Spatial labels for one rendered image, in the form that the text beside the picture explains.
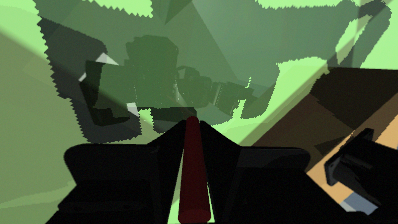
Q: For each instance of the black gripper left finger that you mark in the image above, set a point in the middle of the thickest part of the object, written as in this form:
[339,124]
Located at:
[158,162]

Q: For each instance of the dark red peg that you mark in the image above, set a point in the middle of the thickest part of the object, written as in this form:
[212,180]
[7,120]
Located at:
[194,204]

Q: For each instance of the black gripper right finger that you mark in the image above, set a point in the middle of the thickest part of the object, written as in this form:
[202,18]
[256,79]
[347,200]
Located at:
[225,162]

